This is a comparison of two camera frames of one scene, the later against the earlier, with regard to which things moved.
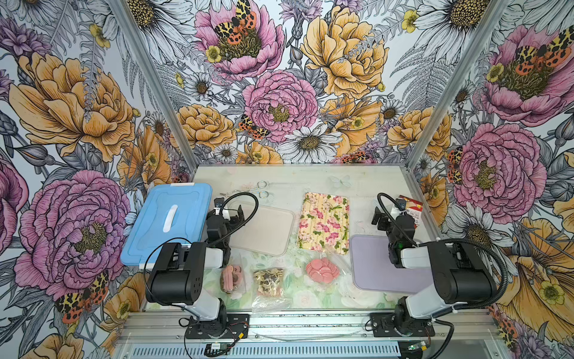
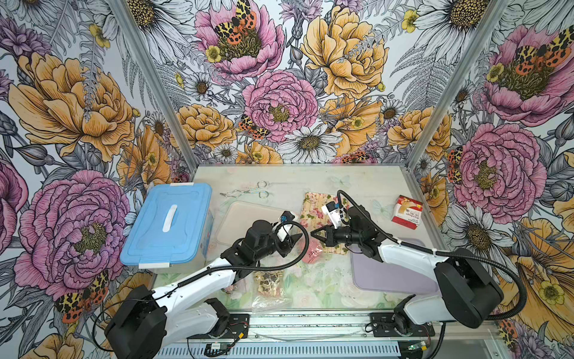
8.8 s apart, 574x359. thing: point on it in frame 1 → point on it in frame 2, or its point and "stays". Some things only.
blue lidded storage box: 174,213 stays
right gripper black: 384,219 → 329,235
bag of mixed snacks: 270,293 stays
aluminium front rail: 341,327 stays
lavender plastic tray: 374,268 stays
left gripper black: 234,220 → 285,246
